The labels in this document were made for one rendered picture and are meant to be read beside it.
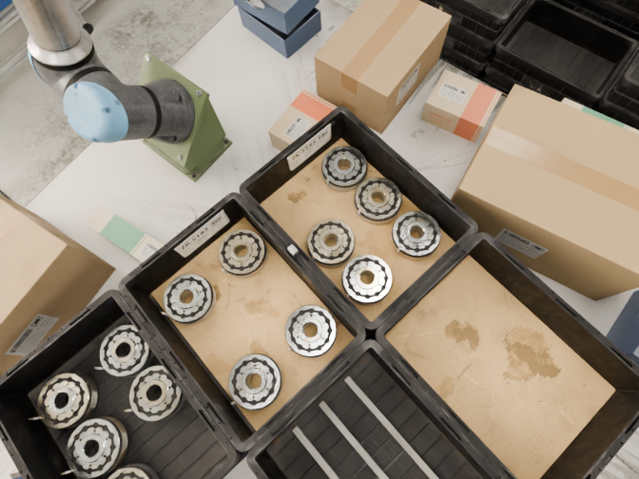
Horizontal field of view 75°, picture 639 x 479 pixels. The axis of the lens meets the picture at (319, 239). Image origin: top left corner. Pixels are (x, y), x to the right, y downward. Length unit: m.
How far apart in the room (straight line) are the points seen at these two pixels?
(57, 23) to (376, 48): 0.69
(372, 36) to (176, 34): 1.57
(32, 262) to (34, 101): 1.69
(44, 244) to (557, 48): 1.82
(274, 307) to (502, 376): 0.47
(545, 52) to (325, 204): 1.24
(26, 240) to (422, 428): 0.89
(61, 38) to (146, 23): 1.73
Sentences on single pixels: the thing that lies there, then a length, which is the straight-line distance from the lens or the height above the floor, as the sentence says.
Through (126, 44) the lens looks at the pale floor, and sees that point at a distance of 2.64.
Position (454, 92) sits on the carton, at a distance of 1.21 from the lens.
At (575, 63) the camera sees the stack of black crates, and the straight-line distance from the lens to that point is 1.96.
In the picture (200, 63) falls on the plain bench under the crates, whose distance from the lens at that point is 1.41.
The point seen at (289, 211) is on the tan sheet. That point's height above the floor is 0.83.
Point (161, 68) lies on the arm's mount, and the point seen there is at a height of 0.91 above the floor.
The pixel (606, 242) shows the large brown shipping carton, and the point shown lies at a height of 0.90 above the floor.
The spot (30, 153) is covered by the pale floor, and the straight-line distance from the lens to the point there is 2.49.
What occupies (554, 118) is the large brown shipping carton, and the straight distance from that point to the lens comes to 1.07.
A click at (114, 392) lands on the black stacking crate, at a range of 0.98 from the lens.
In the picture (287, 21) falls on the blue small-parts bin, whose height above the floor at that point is 0.83.
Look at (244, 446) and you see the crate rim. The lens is 0.79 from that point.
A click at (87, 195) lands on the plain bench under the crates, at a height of 0.70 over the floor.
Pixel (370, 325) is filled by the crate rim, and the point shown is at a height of 0.93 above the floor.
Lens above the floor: 1.70
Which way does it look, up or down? 71 degrees down
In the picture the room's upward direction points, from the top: 9 degrees counter-clockwise
